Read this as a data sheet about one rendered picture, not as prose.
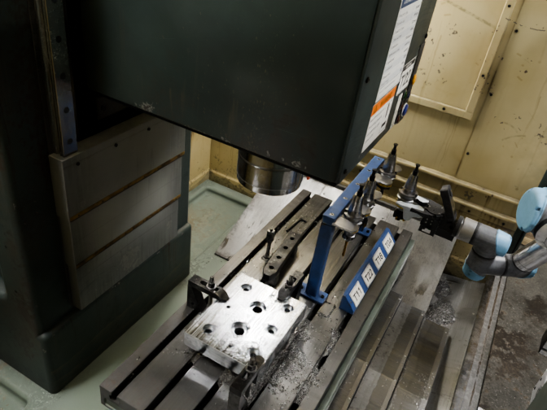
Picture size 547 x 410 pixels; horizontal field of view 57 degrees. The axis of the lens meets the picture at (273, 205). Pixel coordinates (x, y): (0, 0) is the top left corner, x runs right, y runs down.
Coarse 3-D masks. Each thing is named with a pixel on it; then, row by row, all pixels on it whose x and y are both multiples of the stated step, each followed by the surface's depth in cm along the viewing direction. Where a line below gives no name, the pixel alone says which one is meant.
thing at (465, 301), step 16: (464, 288) 215; (480, 288) 214; (464, 304) 206; (464, 320) 197; (448, 336) 191; (464, 336) 190; (448, 352) 183; (464, 352) 182; (448, 368) 177; (432, 384) 171; (448, 384) 170; (432, 400) 165; (448, 400) 164
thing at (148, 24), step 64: (128, 0) 100; (192, 0) 93; (256, 0) 87; (320, 0) 82; (384, 0) 78; (128, 64) 108; (192, 64) 100; (256, 64) 93; (320, 64) 87; (384, 64) 93; (192, 128) 108; (256, 128) 99; (320, 128) 92
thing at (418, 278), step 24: (312, 192) 231; (336, 192) 230; (240, 216) 227; (264, 216) 226; (384, 216) 220; (240, 240) 220; (432, 240) 212; (408, 264) 207; (432, 264) 206; (408, 288) 201; (432, 288) 200
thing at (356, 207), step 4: (356, 196) 144; (360, 196) 144; (352, 200) 146; (356, 200) 145; (360, 200) 144; (352, 204) 146; (356, 204) 145; (360, 204) 145; (348, 208) 148; (352, 208) 146; (356, 208) 146; (360, 208) 146; (348, 212) 148; (352, 212) 146; (356, 212) 146; (360, 212) 147; (352, 216) 147; (356, 216) 147; (360, 216) 147
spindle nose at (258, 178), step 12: (240, 156) 113; (252, 156) 109; (240, 168) 113; (252, 168) 110; (264, 168) 109; (276, 168) 109; (240, 180) 115; (252, 180) 112; (264, 180) 110; (276, 180) 110; (288, 180) 111; (300, 180) 115; (264, 192) 112; (276, 192) 113; (288, 192) 114
